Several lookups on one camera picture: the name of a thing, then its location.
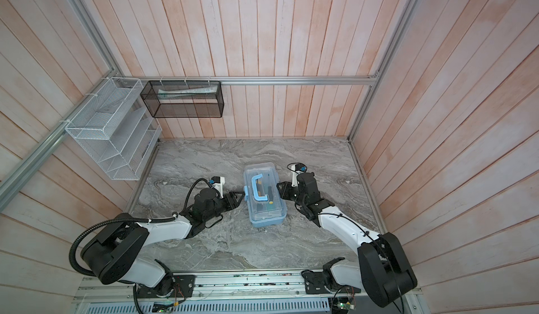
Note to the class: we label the black mesh basket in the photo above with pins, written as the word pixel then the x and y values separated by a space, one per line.
pixel 183 99

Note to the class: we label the blue plastic tool box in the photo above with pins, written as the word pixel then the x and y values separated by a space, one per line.
pixel 265 206

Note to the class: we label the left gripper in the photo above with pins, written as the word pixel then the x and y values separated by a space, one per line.
pixel 234 203

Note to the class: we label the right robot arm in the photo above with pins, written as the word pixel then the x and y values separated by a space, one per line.
pixel 382 268

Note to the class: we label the white wire mesh shelf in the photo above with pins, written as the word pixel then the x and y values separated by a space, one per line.
pixel 116 134

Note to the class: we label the aluminium mounting rail base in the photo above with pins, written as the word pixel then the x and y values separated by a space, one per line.
pixel 258 291

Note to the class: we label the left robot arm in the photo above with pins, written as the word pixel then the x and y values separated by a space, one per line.
pixel 110 250

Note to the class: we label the horizontal aluminium wall rail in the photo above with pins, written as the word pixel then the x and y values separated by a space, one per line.
pixel 271 80

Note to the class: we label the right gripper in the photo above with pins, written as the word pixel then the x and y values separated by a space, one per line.
pixel 284 193

